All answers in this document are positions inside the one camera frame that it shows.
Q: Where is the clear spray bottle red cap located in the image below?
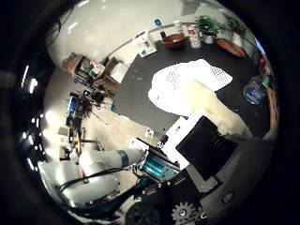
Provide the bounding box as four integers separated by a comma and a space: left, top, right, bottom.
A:
243, 58, 271, 106

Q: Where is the white cloth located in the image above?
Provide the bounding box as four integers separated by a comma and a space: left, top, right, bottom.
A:
147, 58, 233, 118

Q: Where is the oval wooden plate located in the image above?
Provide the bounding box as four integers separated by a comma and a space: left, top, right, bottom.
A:
216, 37, 247, 59

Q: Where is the printed white can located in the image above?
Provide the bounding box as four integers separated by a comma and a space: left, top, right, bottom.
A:
187, 27, 203, 50

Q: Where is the brown bowl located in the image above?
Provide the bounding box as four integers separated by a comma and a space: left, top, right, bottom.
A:
161, 33, 187, 50

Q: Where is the white box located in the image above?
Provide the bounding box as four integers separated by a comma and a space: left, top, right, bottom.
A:
110, 62, 129, 84

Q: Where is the computer monitor blue screen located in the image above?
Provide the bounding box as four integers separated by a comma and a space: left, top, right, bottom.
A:
253, 37, 266, 55

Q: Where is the small potted green plant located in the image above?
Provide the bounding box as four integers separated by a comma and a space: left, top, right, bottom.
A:
195, 14, 220, 45

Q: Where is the brown wooden workbench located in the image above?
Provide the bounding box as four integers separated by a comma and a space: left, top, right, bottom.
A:
93, 56, 123, 93

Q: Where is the white cup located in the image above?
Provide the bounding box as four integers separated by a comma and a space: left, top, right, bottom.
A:
172, 20, 184, 35

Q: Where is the clear plastic container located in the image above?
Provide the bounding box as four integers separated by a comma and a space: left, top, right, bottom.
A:
89, 59, 106, 77

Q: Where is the blue lit device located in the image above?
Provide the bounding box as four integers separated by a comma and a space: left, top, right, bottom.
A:
67, 95, 78, 114

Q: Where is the wooden shelf box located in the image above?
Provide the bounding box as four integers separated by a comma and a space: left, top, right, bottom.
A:
60, 52, 86, 78

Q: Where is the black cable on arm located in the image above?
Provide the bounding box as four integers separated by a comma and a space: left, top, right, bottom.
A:
57, 167, 139, 192

